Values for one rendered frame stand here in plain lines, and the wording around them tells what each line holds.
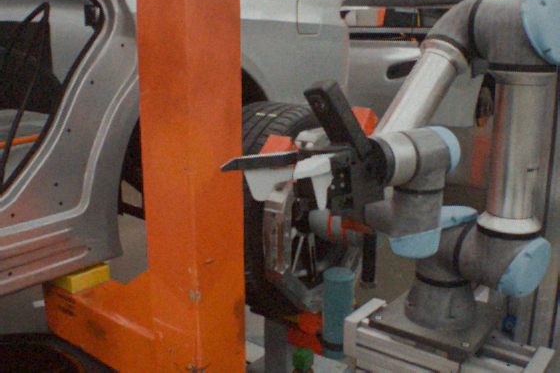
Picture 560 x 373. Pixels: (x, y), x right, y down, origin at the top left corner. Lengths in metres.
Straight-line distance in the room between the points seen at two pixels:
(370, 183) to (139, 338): 0.88
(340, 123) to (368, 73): 3.50
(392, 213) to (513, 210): 0.27
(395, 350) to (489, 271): 0.30
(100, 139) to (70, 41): 2.02
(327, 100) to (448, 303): 0.60
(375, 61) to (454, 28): 3.16
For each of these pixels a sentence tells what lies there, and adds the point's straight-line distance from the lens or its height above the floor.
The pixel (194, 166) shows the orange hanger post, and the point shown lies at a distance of 1.18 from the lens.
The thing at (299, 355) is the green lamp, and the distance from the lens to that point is 1.40.
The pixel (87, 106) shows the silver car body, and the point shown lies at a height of 1.20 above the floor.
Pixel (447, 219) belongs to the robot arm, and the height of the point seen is 1.04.
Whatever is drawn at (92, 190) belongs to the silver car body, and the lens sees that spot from 1.67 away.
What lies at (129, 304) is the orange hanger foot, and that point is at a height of 0.73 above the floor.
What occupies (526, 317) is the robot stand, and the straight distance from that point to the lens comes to 1.35.
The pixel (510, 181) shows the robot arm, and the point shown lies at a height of 1.14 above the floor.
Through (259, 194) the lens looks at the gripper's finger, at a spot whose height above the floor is 1.18.
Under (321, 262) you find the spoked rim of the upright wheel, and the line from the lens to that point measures 1.97.
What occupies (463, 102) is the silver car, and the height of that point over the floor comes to 0.93.
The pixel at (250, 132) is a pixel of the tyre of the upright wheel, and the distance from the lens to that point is 1.64.
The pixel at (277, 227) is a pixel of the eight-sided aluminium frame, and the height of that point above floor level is 0.89.
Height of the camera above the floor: 1.38
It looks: 12 degrees down
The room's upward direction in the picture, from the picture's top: straight up
